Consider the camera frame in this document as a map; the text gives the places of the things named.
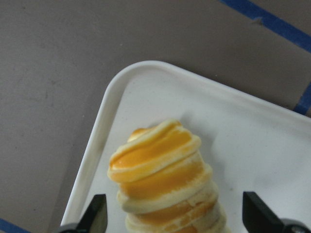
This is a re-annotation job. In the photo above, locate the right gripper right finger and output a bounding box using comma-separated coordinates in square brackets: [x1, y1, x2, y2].
[242, 191, 311, 233]

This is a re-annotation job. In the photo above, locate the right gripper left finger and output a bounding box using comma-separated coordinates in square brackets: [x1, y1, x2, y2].
[57, 194, 107, 233]

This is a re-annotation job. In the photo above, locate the striped orange bread roll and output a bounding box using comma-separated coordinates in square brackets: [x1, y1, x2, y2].
[107, 119, 229, 233]

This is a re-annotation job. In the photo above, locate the white rectangular tray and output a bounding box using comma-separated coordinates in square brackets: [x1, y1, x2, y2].
[61, 61, 311, 233]

